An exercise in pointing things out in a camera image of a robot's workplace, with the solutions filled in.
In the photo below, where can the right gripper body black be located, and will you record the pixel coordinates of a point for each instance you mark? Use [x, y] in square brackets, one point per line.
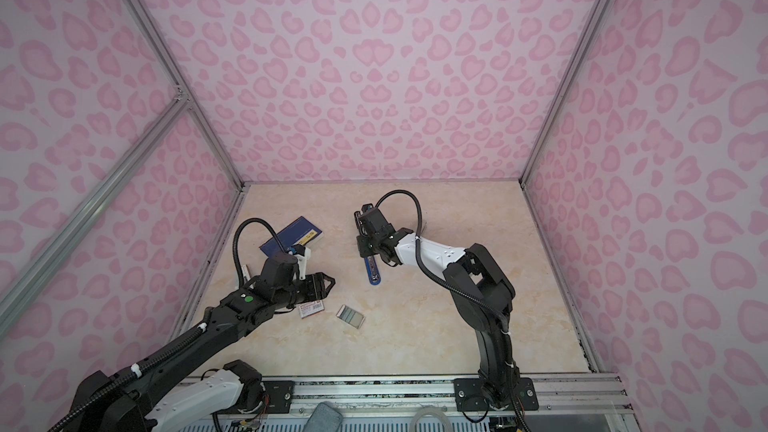
[368, 245]

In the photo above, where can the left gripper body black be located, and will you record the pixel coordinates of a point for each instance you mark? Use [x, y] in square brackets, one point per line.
[301, 290]

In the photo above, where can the red white staple box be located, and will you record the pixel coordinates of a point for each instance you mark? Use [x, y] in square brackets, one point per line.
[311, 308]

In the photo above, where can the staple tray with staples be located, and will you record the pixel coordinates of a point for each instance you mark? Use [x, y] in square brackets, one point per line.
[350, 316]

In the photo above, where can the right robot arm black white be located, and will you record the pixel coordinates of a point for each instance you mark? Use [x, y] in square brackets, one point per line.
[480, 290]

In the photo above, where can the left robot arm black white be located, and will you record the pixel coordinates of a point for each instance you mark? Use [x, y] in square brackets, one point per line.
[124, 400]

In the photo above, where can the dark blue booklet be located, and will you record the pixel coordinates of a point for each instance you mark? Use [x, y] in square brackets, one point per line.
[301, 231]

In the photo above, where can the grey cloth pad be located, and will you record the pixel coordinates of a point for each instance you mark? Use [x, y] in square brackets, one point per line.
[324, 418]

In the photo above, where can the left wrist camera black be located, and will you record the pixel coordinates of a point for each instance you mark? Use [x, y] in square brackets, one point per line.
[302, 255]

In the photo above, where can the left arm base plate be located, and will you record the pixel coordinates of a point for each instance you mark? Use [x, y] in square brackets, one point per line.
[280, 396]

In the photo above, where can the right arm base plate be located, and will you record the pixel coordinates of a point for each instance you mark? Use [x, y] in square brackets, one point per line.
[478, 395]

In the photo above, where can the aluminium diagonal frame bar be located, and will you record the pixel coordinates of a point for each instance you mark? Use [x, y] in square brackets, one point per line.
[41, 268]

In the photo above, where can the aluminium front rail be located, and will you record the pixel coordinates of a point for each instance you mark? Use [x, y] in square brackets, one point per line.
[568, 402]

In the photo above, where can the aluminium corner frame post right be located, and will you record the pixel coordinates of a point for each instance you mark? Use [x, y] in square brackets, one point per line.
[578, 57]

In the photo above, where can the aluminium corner frame post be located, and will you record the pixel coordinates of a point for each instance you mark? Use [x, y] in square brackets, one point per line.
[170, 65]
[578, 57]

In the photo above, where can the aluminium corner frame post left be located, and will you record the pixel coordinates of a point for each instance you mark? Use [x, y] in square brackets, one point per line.
[170, 65]

